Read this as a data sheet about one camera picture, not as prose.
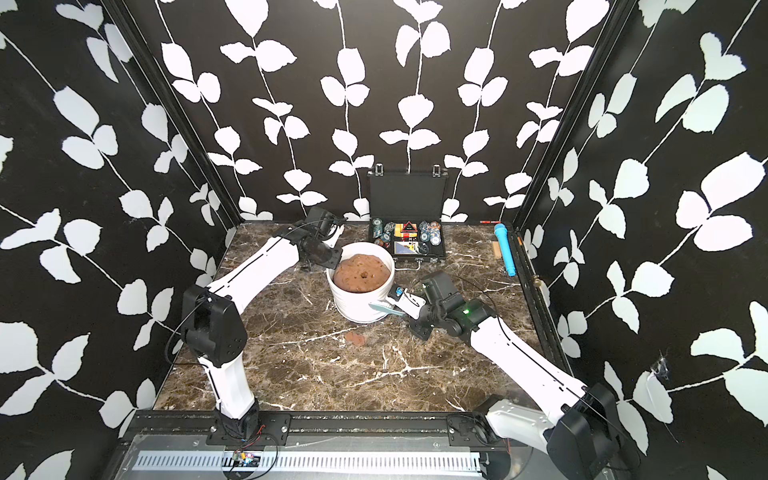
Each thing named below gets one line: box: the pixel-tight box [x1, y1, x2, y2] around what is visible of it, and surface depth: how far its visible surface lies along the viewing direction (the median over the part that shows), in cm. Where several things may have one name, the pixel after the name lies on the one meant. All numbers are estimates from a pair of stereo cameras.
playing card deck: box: [394, 241, 419, 254], surface depth 113 cm
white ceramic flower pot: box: [362, 242, 395, 324], surface depth 88 cm
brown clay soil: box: [332, 254, 391, 293], surface depth 92 cm
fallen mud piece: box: [345, 332, 365, 347], surface depth 92 cm
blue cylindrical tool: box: [494, 223, 517, 277], surface depth 113 cm
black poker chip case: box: [367, 165, 448, 271], surface depth 116 cm
